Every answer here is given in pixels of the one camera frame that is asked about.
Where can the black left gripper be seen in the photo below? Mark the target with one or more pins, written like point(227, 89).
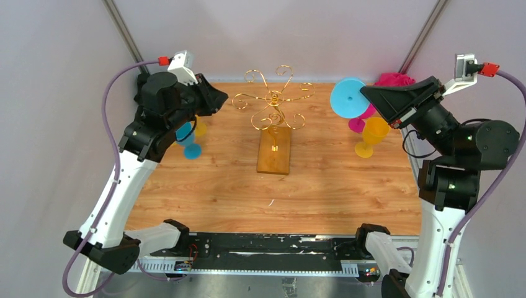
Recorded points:
point(212, 97)

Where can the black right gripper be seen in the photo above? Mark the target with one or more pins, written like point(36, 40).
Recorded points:
point(393, 102)

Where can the pink wine glass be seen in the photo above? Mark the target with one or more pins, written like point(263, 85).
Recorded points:
point(357, 124)

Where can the blue wine glass front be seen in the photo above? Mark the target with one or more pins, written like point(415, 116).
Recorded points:
point(185, 137)

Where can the blue wine glass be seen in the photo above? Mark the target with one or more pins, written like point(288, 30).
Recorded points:
point(185, 137)
point(346, 100)

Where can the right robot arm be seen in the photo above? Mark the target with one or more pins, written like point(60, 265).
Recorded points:
point(473, 159)

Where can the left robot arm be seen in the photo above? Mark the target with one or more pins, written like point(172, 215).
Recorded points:
point(165, 104)

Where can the pink cloth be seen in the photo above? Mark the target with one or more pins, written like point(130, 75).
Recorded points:
point(394, 79)

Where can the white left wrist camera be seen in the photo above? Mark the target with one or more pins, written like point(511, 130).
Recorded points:
point(178, 69)

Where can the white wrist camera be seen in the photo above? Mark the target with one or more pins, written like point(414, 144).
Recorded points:
point(178, 69)
point(466, 72)

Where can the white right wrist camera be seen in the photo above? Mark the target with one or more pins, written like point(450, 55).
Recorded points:
point(466, 72)

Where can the gold wire wine glass rack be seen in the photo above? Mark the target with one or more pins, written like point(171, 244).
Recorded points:
point(274, 151)

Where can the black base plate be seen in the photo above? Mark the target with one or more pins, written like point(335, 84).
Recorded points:
point(268, 252)

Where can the aluminium front rail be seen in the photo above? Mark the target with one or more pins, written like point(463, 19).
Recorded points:
point(427, 276)

